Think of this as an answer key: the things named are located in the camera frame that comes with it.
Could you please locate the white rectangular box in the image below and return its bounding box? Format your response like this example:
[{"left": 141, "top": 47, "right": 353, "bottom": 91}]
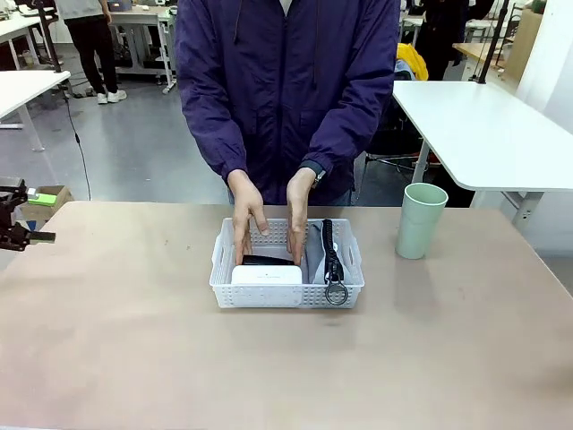
[{"left": 230, "top": 263, "right": 304, "bottom": 287}]

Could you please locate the black case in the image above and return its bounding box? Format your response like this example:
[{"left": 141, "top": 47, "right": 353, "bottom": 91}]
[{"left": 241, "top": 254, "right": 297, "bottom": 267}]

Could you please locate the grey CAMPUS zip pouch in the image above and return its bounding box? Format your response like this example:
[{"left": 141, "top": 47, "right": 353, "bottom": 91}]
[{"left": 303, "top": 218, "right": 349, "bottom": 306}]

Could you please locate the person's right sleeved forearm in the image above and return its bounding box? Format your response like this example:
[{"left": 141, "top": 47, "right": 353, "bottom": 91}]
[{"left": 178, "top": 84, "right": 250, "bottom": 181}]

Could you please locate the person's left sleeved forearm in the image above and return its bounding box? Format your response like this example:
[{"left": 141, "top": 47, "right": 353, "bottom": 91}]
[{"left": 298, "top": 80, "right": 398, "bottom": 176}]

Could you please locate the white perforated plastic basket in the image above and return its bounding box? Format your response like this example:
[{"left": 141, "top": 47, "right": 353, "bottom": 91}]
[{"left": 209, "top": 217, "right": 365, "bottom": 310}]

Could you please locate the person's right hand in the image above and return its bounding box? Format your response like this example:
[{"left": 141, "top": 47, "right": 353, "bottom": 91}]
[{"left": 227, "top": 168, "right": 272, "bottom": 266}]

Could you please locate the person's left hand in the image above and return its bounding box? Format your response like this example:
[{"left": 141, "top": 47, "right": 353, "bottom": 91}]
[{"left": 285, "top": 168, "right": 318, "bottom": 266}]

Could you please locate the small cardboard floor box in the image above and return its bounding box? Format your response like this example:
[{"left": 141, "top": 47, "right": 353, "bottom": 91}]
[{"left": 20, "top": 185, "right": 76, "bottom": 223}]

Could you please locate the white table with rounded corner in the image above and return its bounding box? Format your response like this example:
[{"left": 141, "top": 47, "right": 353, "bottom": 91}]
[{"left": 0, "top": 69, "right": 73, "bottom": 153}]

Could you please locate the black upright clamp stand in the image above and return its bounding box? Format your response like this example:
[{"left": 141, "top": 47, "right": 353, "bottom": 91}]
[{"left": 35, "top": 0, "right": 64, "bottom": 75}]

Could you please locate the bystander in black trousers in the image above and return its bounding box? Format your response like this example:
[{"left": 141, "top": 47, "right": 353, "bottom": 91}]
[{"left": 56, "top": 0, "right": 129, "bottom": 106}]

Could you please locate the white background workbench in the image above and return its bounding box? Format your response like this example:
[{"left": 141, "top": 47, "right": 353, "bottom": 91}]
[{"left": 107, "top": 7, "right": 178, "bottom": 94}]

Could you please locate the purple jacket torso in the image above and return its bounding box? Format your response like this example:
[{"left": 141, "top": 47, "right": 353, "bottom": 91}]
[{"left": 175, "top": 0, "right": 401, "bottom": 207}]

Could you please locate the pale green plastic cup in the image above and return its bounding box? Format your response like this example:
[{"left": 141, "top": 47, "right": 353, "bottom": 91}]
[{"left": 395, "top": 182, "right": 449, "bottom": 261}]

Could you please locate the yellow jacket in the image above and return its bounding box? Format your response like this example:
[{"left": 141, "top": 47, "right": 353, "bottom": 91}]
[{"left": 396, "top": 42, "right": 430, "bottom": 82}]

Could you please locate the bystander in black clothes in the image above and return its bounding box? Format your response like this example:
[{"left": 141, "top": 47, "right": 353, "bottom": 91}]
[{"left": 415, "top": 0, "right": 469, "bottom": 82}]

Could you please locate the large white side table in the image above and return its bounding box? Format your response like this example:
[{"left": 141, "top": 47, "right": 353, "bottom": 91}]
[{"left": 391, "top": 79, "right": 573, "bottom": 228}]

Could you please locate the wooden top desk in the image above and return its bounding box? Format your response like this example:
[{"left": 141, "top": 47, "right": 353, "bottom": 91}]
[{"left": 452, "top": 41, "right": 516, "bottom": 69}]

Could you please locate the black slanted stand pole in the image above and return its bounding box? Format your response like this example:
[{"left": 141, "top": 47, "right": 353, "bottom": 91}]
[{"left": 475, "top": 0, "right": 512, "bottom": 86}]

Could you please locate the tall cardboard box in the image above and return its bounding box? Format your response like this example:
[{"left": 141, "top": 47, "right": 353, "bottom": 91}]
[{"left": 508, "top": 6, "right": 543, "bottom": 85}]

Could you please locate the black floor cable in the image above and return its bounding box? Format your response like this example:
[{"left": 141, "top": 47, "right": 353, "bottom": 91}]
[{"left": 61, "top": 87, "right": 93, "bottom": 202}]

